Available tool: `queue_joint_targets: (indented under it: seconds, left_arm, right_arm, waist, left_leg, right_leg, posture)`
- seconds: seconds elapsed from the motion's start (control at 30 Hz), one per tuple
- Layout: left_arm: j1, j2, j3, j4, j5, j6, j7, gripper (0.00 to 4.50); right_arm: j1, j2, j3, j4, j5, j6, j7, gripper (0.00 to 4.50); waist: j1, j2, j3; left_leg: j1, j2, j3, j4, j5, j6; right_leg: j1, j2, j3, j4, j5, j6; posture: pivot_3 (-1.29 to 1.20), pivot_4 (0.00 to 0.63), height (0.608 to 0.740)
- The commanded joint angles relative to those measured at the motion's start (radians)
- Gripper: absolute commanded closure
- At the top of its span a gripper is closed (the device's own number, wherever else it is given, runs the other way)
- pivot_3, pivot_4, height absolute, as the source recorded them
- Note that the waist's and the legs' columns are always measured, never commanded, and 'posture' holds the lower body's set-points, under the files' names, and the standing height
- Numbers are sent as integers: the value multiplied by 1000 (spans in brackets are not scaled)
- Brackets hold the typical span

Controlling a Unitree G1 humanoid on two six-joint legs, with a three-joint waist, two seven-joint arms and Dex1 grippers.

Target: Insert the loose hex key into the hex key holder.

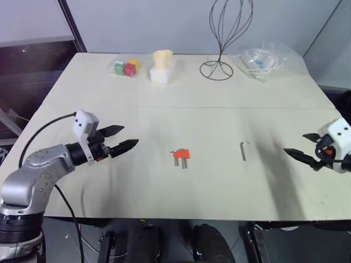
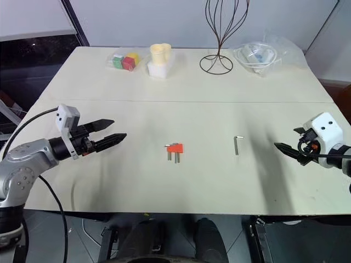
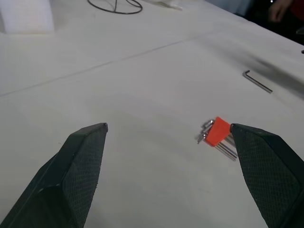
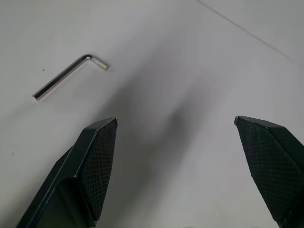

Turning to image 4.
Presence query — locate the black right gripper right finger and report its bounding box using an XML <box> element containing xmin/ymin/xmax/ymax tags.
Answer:
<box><xmin>234</xmin><ymin>115</ymin><xmax>304</xmax><ymax>228</ymax></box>

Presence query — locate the silver hex key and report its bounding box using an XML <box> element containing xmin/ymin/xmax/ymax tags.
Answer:
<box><xmin>32</xmin><ymin>54</ymin><xmax>110</xmax><ymax>101</ymax></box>

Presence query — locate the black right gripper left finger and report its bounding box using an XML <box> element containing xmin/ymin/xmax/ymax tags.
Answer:
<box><xmin>15</xmin><ymin>116</ymin><xmax>119</xmax><ymax>228</ymax></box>

